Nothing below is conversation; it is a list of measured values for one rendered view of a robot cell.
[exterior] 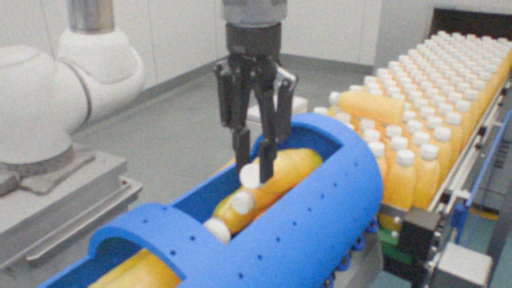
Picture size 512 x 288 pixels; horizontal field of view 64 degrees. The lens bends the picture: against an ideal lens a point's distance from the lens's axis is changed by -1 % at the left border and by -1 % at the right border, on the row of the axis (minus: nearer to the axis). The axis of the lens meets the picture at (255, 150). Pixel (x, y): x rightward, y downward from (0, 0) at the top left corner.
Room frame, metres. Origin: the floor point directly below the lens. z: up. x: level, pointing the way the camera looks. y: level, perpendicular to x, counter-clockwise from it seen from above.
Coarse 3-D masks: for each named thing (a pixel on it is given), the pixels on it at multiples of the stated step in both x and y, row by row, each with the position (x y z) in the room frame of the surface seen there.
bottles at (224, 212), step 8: (232, 192) 0.71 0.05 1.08; (288, 192) 0.69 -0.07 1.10; (224, 200) 0.67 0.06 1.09; (216, 208) 0.66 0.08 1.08; (224, 208) 0.65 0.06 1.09; (232, 208) 0.65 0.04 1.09; (264, 208) 0.70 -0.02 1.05; (216, 216) 0.64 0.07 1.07; (224, 216) 0.63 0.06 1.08; (232, 216) 0.63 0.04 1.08; (240, 216) 0.64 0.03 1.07; (248, 216) 0.65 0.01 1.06; (256, 216) 0.62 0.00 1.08; (208, 224) 0.61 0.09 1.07; (224, 224) 0.63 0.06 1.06; (232, 224) 0.63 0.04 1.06; (240, 224) 0.64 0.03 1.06; (248, 224) 0.66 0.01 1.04; (232, 232) 0.63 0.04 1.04; (240, 232) 0.65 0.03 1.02
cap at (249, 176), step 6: (246, 168) 0.56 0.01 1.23; (252, 168) 0.55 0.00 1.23; (258, 168) 0.55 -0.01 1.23; (246, 174) 0.55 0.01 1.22; (252, 174) 0.55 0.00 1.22; (258, 174) 0.54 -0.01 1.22; (246, 180) 0.55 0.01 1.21; (252, 180) 0.55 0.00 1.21; (258, 180) 0.54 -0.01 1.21; (246, 186) 0.55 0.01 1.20; (252, 186) 0.54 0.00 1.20; (258, 186) 0.54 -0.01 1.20
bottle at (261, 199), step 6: (246, 192) 0.64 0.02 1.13; (252, 192) 0.64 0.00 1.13; (258, 192) 0.64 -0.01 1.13; (264, 192) 0.64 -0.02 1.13; (282, 192) 0.67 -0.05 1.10; (252, 198) 0.63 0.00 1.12; (258, 198) 0.63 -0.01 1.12; (264, 198) 0.64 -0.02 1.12; (270, 198) 0.64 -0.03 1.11; (276, 198) 0.66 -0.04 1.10; (258, 204) 0.63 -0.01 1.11; (264, 204) 0.64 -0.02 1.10; (270, 204) 0.65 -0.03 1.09
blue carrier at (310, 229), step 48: (288, 144) 0.80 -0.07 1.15; (336, 144) 0.73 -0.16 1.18; (192, 192) 0.63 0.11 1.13; (336, 192) 0.56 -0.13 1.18; (96, 240) 0.44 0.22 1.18; (144, 240) 0.38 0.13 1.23; (192, 240) 0.39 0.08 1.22; (240, 240) 0.41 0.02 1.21; (288, 240) 0.44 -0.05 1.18; (336, 240) 0.51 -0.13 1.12
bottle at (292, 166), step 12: (288, 156) 0.61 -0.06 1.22; (300, 156) 0.64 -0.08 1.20; (312, 156) 0.67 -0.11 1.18; (276, 168) 0.57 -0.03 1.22; (288, 168) 0.59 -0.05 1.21; (300, 168) 0.61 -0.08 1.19; (312, 168) 0.65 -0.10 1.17; (276, 180) 0.56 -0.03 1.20; (288, 180) 0.58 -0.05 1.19; (300, 180) 0.61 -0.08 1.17; (276, 192) 0.58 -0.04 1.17
